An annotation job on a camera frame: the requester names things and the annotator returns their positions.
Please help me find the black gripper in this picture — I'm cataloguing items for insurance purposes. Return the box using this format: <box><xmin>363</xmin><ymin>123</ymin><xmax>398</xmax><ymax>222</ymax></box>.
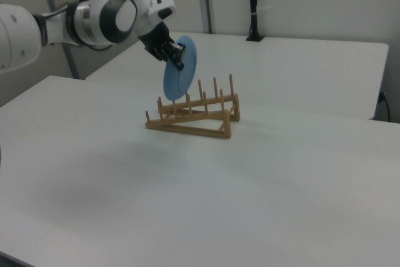
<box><xmin>138</xmin><ymin>22</ymin><xmax>188</xmax><ymax>72</ymax></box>

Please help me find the blue round plate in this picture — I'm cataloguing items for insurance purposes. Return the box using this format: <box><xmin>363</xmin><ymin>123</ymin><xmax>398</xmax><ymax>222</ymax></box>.
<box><xmin>162</xmin><ymin>34</ymin><xmax>198</xmax><ymax>101</ymax></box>

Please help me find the wooden plate rack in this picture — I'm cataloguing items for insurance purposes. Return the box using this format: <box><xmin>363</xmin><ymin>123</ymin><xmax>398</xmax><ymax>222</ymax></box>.
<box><xmin>144</xmin><ymin>73</ymin><xmax>241</xmax><ymax>140</ymax></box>

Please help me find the black camera pole with white band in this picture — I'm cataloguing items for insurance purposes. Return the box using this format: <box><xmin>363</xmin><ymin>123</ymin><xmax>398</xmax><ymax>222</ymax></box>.
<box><xmin>245</xmin><ymin>0</ymin><xmax>266</xmax><ymax>43</ymax></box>

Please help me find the black power cable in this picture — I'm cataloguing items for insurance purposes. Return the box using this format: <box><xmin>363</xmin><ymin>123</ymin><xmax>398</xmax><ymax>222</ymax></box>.
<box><xmin>378</xmin><ymin>91</ymin><xmax>392</xmax><ymax>123</ymax></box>

